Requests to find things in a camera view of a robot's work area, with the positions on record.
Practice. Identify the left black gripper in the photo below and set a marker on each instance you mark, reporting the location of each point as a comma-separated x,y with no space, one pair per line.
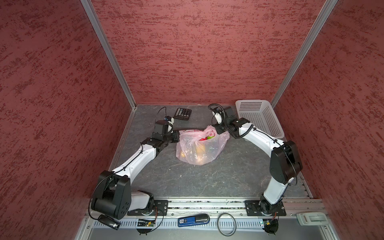
176,133

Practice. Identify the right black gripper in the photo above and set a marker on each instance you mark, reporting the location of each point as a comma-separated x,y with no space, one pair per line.
219,130

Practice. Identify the white plastic basket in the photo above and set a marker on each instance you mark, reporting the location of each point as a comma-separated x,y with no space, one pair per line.
261,114

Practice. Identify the pink plastic bag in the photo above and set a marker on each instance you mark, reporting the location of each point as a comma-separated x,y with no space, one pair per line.
189,137

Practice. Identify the yellow fruit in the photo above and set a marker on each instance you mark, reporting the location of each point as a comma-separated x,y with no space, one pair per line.
200,154

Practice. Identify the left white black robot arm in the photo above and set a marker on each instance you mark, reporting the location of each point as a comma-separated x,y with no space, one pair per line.
113,197

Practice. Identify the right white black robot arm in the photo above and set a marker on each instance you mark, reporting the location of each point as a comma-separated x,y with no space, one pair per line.
285,162

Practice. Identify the black calculator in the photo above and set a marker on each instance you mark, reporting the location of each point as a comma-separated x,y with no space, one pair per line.
182,114

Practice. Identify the left circuit board connector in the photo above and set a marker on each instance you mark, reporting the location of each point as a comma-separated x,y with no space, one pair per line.
145,226

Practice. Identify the circuit board connector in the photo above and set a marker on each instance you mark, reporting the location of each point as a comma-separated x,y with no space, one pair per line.
145,226
271,226

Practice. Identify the blue black device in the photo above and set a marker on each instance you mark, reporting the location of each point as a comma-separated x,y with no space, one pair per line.
196,220

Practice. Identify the black small device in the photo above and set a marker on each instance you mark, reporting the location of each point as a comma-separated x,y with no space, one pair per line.
109,222

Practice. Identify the right circuit board connector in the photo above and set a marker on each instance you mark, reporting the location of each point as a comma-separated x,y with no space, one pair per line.
271,226

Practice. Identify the grey plastic holder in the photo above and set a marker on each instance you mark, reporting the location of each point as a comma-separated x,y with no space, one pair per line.
312,219

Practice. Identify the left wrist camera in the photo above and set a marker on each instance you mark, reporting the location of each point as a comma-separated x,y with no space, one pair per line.
165,126

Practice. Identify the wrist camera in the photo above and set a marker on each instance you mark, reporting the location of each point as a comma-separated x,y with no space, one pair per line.
165,126
223,116

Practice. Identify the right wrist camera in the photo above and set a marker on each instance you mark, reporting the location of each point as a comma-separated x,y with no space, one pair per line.
223,116

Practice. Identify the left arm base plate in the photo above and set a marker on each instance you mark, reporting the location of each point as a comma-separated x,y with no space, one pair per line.
158,207

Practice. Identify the right aluminium corner post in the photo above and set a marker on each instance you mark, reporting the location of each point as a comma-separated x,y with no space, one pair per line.
317,26

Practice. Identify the aluminium corner post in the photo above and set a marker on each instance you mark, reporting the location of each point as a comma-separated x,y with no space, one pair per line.
317,26
96,24

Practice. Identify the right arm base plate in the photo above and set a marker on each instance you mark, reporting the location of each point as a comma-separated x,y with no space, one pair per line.
253,208

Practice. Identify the aluminium front rail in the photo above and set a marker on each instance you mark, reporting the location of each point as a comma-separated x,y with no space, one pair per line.
228,221

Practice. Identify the left aluminium corner post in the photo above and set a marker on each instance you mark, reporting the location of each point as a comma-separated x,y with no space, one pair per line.
96,24

